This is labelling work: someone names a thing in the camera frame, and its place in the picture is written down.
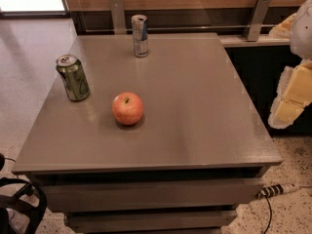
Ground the left metal bracket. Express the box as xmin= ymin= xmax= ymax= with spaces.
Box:
xmin=109 ymin=0 xmax=127 ymax=34

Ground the right metal bracket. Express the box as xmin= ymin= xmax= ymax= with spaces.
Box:
xmin=244 ymin=0 xmax=271 ymax=42

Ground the silver blue redbull can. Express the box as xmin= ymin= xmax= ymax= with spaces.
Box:
xmin=132 ymin=15 xmax=148 ymax=58

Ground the metal bracket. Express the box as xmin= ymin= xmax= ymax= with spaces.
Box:
xmin=109 ymin=0 xmax=127 ymax=34
xmin=244 ymin=0 xmax=271 ymax=42

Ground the red yellow apple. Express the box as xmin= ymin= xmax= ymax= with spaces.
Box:
xmin=112 ymin=92 xmax=143 ymax=126

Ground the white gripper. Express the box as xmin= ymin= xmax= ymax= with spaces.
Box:
xmin=268 ymin=0 xmax=312 ymax=129

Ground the black cable on floor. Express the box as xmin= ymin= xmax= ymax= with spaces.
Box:
xmin=261 ymin=195 xmax=273 ymax=234

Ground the black white striped cable plug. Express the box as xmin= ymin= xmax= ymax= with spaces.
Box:
xmin=254 ymin=183 xmax=299 ymax=200

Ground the green soda can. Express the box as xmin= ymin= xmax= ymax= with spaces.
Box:
xmin=56 ymin=55 xmax=91 ymax=101

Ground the grey lower drawer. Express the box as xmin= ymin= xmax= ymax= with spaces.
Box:
xmin=65 ymin=211 xmax=237 ymax=233

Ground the grey drawer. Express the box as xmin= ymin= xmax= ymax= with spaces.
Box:
xmin=65 ymin=211 xmax=237 ymax=233
xmin=43 ymin=178 xmax=263 ymax=213

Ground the grey upper drawer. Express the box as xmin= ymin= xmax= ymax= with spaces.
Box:
xmin=43 ymin=178 xmax=263 ymax=213

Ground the horizontal metal rail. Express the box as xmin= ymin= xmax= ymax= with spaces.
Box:
xmin=85 ymin=24 xmax=275 ymax=34

